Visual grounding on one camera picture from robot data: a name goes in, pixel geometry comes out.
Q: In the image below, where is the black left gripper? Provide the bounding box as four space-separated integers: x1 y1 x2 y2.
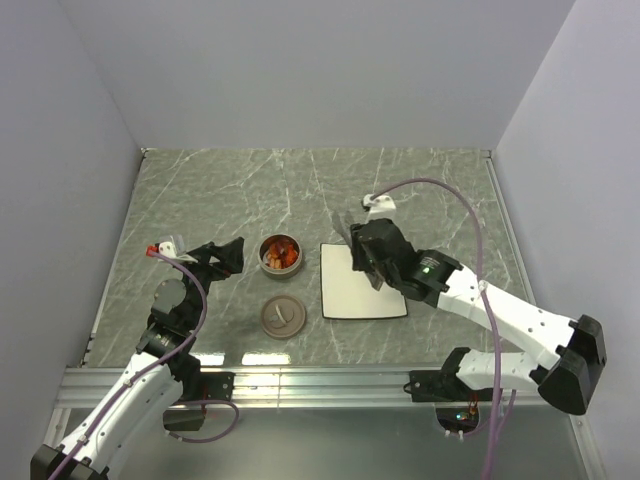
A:
175 237 243 327

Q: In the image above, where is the small pork belly piece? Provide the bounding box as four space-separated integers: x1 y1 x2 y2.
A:
266 253 282 269

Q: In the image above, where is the orange chicken drumstick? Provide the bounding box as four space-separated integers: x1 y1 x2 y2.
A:
276 244 299 269

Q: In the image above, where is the beige round lid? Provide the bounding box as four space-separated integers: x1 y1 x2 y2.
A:
260 294 307 340

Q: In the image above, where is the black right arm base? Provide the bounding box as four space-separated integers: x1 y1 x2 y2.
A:
403 347 492 403

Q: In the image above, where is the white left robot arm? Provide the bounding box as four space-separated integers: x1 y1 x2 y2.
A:
30 237 244 479

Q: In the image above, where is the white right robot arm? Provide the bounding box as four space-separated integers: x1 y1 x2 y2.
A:
349 218 607 415

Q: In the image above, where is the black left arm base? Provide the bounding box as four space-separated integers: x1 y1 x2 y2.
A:
162 371 240 444

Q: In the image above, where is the white rectangular plate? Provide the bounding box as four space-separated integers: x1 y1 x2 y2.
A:
320 244 408 320

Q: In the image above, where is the beige round container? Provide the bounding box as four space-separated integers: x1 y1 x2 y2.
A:
258 233 303 280

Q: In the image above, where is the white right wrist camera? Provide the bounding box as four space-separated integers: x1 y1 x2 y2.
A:
362 194 397 222

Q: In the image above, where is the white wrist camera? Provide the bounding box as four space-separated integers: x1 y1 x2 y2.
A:
145 234 196 263
362 194 397 222

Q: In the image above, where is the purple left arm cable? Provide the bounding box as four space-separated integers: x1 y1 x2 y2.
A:
37 252 240 479

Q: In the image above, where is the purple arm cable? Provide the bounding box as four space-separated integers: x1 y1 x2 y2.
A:
37 252 240 479
369 178 519 479

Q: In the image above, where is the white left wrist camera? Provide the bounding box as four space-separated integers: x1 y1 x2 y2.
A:
145 234 196 263

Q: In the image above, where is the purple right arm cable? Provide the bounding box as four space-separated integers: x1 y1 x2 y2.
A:
369 178 519 479

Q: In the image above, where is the aluminium table edge rail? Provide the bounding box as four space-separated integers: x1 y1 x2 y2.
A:
53 364 585 407

